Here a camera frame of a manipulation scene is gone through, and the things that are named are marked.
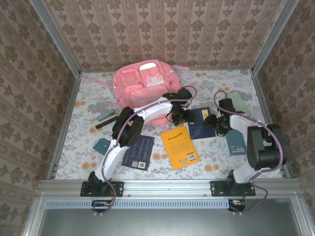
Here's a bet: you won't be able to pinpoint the navy book gold print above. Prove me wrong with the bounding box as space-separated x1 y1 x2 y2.
188 107 217 140

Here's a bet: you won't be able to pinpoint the teal booklet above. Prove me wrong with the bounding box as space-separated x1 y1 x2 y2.
225 129 247 157

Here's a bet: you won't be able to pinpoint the yellow book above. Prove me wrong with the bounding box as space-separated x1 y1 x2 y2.
160 125 201 170

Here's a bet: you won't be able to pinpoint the dark blue book QR codes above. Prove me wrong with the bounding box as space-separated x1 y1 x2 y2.
122 134 156 172

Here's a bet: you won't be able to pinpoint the pink student backpack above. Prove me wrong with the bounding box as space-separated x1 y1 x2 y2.
85 59 197 131

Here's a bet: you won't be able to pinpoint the pale green pencil case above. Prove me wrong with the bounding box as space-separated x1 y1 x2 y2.
226 90 252 116

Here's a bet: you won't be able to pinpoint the floral tablecloth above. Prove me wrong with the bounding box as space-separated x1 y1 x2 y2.
55 69 283 180

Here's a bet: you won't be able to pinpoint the teal wooden board eraser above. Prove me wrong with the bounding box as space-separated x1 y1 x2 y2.
91 109 119 130

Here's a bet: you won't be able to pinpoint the small teal notebook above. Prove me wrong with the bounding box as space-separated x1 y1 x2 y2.
93 138 111 156

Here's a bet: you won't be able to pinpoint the grey metal panel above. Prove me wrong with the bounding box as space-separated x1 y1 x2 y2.
39 208 302 236

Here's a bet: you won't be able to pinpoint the aluminium side rail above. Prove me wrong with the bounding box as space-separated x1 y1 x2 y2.
251 71 291 179
46 73 81 180

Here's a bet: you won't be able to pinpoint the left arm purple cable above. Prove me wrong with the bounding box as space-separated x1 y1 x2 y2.
92 85 198 216

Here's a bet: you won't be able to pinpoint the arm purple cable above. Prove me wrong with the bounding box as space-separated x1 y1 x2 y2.
213 89 284 213
92 85 198 216

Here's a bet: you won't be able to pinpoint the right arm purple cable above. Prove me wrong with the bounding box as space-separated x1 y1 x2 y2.
213 89 284 213

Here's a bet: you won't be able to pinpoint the aluminium cross rail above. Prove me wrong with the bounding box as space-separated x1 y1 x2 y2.
36 178 302 197

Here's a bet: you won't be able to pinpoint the grey slotted cable duct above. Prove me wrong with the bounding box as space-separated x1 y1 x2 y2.
45 198 247 209

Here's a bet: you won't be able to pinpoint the aluminium corner post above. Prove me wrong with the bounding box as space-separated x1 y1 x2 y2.
29 0 82 77
251 0 300 74

